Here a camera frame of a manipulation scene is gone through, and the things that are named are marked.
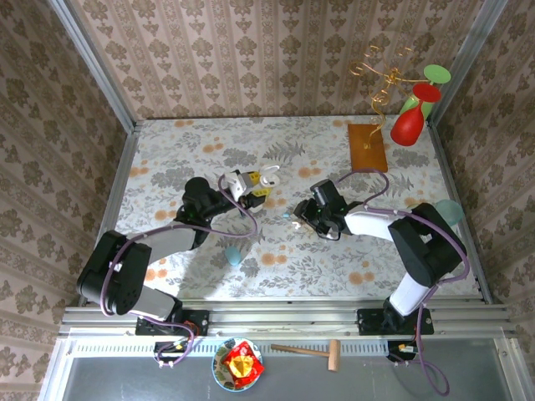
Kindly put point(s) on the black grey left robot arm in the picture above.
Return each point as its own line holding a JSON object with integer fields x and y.
{"x": 113, "y": 275}

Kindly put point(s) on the green plastic goblet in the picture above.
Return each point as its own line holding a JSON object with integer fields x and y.
{"x": 437, "y": 74}

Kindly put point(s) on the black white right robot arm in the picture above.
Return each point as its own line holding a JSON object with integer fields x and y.
{"x": 426, "y": 246}

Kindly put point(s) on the wooden mallet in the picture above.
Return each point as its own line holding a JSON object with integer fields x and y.
{"x": 333, "y": 355}

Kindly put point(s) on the blue earbud charging case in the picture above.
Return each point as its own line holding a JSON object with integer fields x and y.
{"x": 232, "y": 256}

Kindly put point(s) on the red yellow snack packet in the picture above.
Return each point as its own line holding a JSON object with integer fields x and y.
{"x": 240, "y": 361}

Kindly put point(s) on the aluminium frame post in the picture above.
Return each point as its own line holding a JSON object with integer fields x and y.
{"x": 476, "y": 42}
{"x": 96, "y": 67}

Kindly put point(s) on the blue translucent plastic cup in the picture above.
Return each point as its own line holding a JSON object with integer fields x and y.
{"x": 453, "y": 211}

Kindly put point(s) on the aluminium frame side rail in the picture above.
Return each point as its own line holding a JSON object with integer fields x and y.
{"x": 115, "y": 188}
{"x": 448, "y": 175}

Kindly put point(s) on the patterned ceramic bowl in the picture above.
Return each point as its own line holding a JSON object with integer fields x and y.
{"x": 216, "y": 369}

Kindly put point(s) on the red plastic goblet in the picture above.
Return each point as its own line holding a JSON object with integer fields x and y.
{"x": 407, "y": 127}

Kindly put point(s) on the aluminium frame base beam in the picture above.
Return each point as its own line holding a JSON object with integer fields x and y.
{"x": 284, "y": 317}

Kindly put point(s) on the grey metal shelf panel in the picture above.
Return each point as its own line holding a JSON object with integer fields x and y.
{"x": 376, "y": 380}

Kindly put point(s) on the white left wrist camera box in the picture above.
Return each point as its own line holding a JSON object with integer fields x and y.
{"x": 235, "y": 184}

